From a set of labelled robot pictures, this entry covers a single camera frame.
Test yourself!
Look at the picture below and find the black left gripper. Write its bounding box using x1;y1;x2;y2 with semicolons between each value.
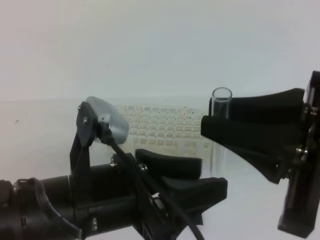
72;148;228;240

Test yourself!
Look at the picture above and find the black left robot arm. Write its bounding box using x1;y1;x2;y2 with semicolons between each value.
0;148;228;240

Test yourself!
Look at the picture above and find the white plastic test tube rack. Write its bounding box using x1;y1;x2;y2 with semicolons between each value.
117;105;214;175

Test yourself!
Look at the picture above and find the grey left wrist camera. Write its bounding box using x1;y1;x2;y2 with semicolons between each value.
74;96;129;147

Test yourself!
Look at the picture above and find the clear glass test tube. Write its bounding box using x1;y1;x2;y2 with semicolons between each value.
211;87;233;178

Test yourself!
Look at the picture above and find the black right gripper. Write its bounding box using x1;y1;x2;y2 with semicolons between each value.
200;70;320;238

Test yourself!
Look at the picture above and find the black camera cable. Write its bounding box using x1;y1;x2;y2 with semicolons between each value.
104;124;208;240

